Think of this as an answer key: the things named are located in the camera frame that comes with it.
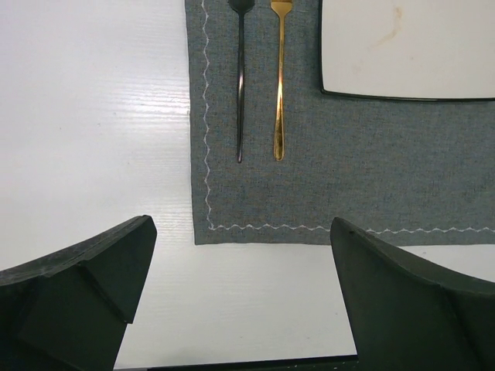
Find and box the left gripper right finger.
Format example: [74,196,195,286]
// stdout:
[330,217,494,370]

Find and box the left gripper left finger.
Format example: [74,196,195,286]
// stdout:
[1,215,157,370]

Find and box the grey cloth placemat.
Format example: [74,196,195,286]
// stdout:
[185,1,494,246]

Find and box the white rectangular plate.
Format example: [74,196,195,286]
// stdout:
[319,0,494,101]

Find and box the copper coloured small object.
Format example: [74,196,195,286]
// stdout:
[271,0,293,161]

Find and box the black metal fork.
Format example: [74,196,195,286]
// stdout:
[228,0,254,163]

